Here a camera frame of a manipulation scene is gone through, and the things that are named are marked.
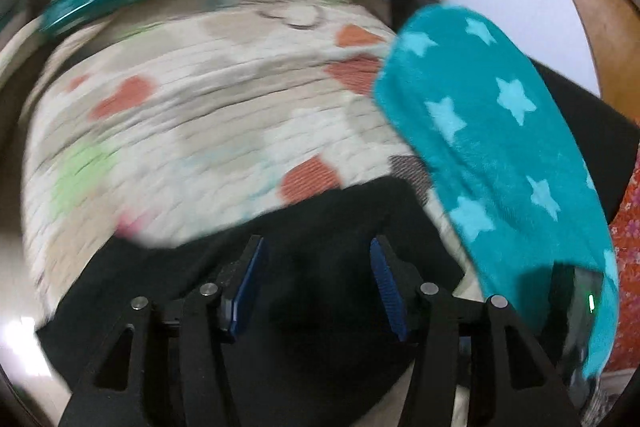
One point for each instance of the dark cloth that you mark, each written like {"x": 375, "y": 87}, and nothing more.
{"x": 595, "y": 132}

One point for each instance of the black pants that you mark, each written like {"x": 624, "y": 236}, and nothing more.
{"x": 310, "y": 287}

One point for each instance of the red floral cloth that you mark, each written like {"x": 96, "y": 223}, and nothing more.
{"x": 630, "y": 267}

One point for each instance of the teal star blanket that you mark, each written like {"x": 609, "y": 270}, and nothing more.
{"x": 500, "y": 157}

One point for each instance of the quilted patterned bed cover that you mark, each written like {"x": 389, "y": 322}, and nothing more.
{"x": 210, "y": 122}

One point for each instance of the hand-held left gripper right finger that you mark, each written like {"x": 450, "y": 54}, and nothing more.
{"x": 387, "y": 287}

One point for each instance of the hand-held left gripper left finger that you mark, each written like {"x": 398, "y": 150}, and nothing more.
{"x": 247, "y": 287}

